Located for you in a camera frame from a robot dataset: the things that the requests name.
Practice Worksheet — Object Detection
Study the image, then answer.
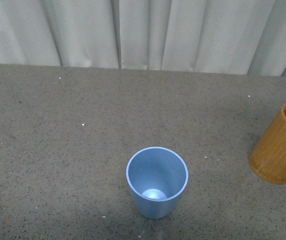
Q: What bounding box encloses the blue plastic cup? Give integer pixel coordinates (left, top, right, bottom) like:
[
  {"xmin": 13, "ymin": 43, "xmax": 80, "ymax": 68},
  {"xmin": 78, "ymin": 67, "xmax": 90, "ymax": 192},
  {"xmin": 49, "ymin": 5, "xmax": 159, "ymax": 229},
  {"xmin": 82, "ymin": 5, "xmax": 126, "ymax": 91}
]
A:
[{"xmin": 126, "ymin": 146, "xmax": 189, "ymax": 220}]

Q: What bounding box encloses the bamboo chopstick holder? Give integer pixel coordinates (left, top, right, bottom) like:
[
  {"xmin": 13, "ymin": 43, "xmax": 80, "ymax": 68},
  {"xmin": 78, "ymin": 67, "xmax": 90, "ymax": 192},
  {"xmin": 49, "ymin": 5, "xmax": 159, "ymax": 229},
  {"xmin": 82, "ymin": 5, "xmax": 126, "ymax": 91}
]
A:
[{"xmin": 248, "ymin": 103, "xmax": 286, "ymax": 184}]

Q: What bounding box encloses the white curtain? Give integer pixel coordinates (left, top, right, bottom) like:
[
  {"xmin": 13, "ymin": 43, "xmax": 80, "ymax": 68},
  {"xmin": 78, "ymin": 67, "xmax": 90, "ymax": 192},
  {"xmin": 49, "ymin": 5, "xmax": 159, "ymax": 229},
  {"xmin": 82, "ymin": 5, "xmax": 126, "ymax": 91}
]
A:
[{"xmin": 0, "ymin": 0, "xmax": 286, "ymax": 77}]

